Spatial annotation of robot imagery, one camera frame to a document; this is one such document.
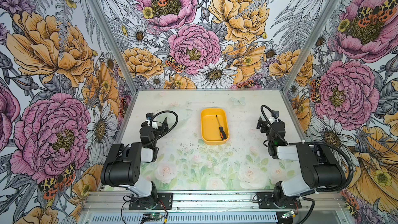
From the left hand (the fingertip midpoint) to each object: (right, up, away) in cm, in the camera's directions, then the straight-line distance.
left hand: (159, 122), depth 93 cm
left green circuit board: (+3, -40, -22) cm, 46 cm away
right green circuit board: (+65, -39, -22) cm, 79 cm away
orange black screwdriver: (+37, -8, +1) cm, 38 cm away
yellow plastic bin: (+30, -3, +6) cm, 31 cm away
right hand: (+65, 0, 0) cm, 65 cm away
